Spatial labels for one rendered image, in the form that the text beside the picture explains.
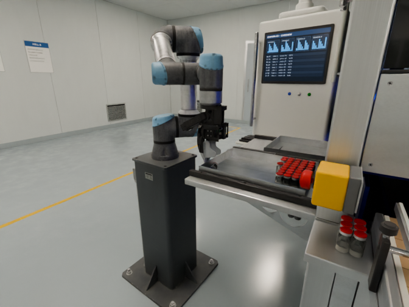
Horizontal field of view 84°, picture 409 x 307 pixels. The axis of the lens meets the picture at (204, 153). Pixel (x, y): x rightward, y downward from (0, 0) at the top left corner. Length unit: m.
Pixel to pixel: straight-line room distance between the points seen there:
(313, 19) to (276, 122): 0.62
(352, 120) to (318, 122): 1.02
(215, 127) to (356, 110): 0.39
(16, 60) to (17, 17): 0.73
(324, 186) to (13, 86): 5.38
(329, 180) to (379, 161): 0.12
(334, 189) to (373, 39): 0.27
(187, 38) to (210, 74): 0.46
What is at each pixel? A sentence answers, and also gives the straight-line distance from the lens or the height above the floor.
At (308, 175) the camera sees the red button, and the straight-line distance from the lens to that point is 0.50.
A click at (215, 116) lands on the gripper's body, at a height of 1.08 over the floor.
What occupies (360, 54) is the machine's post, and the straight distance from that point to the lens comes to 0.54.
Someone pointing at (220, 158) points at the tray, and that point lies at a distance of 0.90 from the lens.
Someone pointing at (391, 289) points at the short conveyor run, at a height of 0.93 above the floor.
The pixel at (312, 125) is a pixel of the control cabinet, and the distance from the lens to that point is 1.56.
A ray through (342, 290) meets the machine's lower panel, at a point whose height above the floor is 0.71.
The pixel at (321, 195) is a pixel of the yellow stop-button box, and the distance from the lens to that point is 0.49.
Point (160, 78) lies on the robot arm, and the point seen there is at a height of 1.20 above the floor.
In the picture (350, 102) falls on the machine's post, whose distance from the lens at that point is 0.54.
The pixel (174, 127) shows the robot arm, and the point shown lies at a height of 0.96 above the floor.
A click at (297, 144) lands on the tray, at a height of 0.88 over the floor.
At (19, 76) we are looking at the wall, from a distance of 5.57.
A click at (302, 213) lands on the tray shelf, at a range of 0.64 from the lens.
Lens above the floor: 1.19
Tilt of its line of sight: 18 degrees down
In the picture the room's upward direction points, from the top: straight up
